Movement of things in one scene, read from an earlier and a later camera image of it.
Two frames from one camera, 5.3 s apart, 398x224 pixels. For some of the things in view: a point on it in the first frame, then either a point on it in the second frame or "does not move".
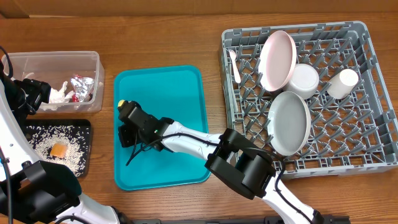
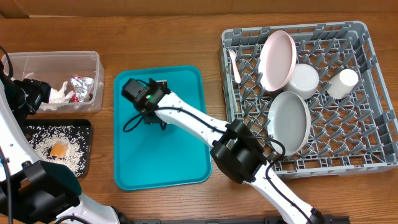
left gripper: x=38 y=91 does not move
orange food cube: x=59 y=150 does not move
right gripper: x=126 y=140 to x=150 y=120
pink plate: x=277 y=60 does not move
